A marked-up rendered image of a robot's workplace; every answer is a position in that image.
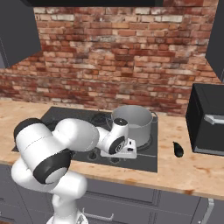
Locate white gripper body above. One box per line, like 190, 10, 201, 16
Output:
100, 147, 138, 160

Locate grey metal pot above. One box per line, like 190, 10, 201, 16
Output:
111, 104, 159, 149

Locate dark purple eggplant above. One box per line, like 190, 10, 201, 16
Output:
171, 141, 185, 158

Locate black hob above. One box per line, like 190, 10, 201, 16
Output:
11, 106, 159, 174

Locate grey drawer front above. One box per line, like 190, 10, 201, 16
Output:
85, 178, 160, 206
76, 196, 156, 224
0, 163, 33, 224

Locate black microwave oven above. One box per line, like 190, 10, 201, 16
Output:
185, 82, 224, 158

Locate grey cupboard door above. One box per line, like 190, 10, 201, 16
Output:
192, 197, 224, 224

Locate black extractor hood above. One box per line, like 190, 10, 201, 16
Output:
19, 0, 165, 8

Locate silver drawer handle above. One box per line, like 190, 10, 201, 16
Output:
81, 207, 115, 221

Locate silver microwave handle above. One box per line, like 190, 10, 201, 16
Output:
203, 114, 224, 126

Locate silver cupboard door handle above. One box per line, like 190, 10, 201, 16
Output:
200, 198, 215, 224

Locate dark grey wall cupboard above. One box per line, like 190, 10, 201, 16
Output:
0, 0, 42, 70
204, 0, 224, 84

